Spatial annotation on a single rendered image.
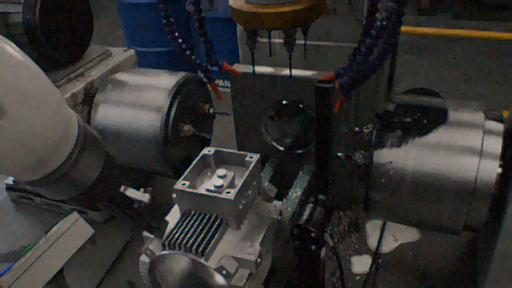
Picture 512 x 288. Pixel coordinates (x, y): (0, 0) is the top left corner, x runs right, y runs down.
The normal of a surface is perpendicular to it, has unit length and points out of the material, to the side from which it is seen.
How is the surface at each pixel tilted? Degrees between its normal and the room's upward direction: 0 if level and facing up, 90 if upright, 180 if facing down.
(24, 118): 92
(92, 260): 0
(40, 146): 106
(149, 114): 51
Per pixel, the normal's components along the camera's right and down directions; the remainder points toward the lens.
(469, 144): -0.33, -0.27
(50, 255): 0.66, -0.37
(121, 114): -0.38, -0.02
